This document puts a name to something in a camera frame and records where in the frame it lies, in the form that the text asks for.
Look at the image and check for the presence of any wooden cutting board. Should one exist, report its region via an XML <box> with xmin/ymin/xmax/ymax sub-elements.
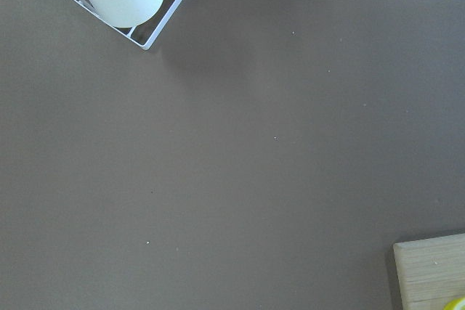
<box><xmin>393</xmin><ymin>234</ymin><xmax>464</xmax><ymax>309</ymax></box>

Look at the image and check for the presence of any lemon slice upper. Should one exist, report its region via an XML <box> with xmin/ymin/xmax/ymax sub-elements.
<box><xmin>443</xmin><ymin>297</ymin><xmax>465</xmax><ymax>310</ymax></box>

